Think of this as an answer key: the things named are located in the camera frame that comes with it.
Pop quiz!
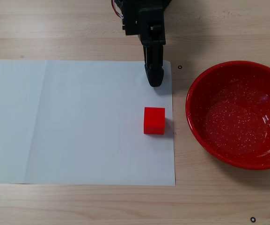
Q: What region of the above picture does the white red black servo cable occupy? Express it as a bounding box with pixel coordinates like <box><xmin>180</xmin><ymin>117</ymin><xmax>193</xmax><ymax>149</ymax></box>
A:
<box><xmin>111</xmin><ymin>0</ymin><xmax>124</xmax><ymax>19</ymax></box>

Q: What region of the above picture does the red speckled bowl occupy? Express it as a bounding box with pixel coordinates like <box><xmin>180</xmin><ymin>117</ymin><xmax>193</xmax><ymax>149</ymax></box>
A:
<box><xmin>185</xmin><ymin>60</ymin><xmax>270</xmax><ymax>171</ymax></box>

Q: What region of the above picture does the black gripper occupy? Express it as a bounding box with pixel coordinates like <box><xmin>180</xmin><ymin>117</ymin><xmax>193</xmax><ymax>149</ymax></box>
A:
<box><xmin>121</xmin><ymin>0</ymin><xmax>167</xmax><ymax>88</ymax></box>

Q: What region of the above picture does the red cube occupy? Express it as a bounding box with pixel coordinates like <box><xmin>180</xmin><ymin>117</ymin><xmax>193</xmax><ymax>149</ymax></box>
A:
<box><xmin>143</xmin><ymin>106</ymin><xmax>166</xmax><ymax>136</ymax></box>

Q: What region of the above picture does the white paper sheet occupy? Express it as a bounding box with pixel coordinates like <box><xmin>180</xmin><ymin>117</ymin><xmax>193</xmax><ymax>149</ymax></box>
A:
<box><xmin>0</xmin><ymin>60</ymin><xmax>176</xmax><ymax>188</ymax></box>

